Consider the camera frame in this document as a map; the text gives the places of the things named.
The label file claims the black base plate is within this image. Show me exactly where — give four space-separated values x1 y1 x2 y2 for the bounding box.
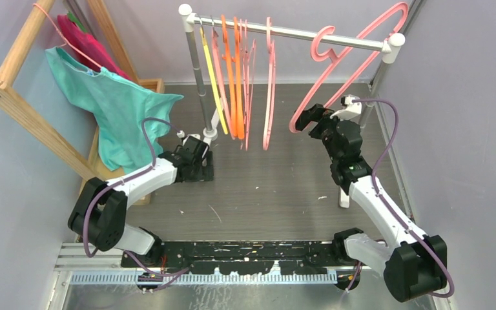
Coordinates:
121 241 364 290

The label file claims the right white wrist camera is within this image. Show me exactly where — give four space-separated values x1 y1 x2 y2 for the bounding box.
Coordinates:
330 95 362 120

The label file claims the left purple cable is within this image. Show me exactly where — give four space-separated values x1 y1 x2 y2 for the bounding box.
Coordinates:
81 118 187 259

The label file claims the white metal clothes rack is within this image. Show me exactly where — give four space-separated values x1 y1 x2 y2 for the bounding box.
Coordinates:
178 3 406 210

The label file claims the thin pink wire hanger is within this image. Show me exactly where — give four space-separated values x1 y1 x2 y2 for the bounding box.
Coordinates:
32 3 102 68

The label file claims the thick pink hanger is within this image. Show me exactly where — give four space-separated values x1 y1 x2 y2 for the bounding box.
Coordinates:
262 17 276 150
289 2 409 133

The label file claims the wooden clothes rack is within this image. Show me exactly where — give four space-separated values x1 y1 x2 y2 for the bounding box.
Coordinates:
0 0 166 208

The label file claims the pink metal-hook hanger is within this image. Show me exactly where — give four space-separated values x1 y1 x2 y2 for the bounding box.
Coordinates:
211 24 236 140

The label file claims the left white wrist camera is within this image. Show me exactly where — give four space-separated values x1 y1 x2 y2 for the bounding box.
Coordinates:
176 130 201 145

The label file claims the yellow hanger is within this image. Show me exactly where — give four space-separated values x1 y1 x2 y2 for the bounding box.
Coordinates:
200 23 229 134

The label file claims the teal t-shirt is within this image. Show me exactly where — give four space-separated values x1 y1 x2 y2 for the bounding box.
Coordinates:
45 47 183 173

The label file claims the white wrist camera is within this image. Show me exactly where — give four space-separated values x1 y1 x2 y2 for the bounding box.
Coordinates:
330 95 362 120
176 130 201 145

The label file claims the orange plastic hanger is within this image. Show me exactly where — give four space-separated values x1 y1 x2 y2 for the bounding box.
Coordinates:
221 15 237 139

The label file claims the magenta garment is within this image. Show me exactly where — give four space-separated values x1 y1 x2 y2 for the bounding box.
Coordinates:
57 15 132 81

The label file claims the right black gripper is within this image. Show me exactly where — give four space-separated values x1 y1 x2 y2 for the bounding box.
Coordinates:
294 105 349 163

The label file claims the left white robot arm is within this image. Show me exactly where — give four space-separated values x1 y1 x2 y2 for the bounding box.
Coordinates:
68 135 213 267

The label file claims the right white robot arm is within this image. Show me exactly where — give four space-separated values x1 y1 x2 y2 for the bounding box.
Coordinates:
294 104 452 302

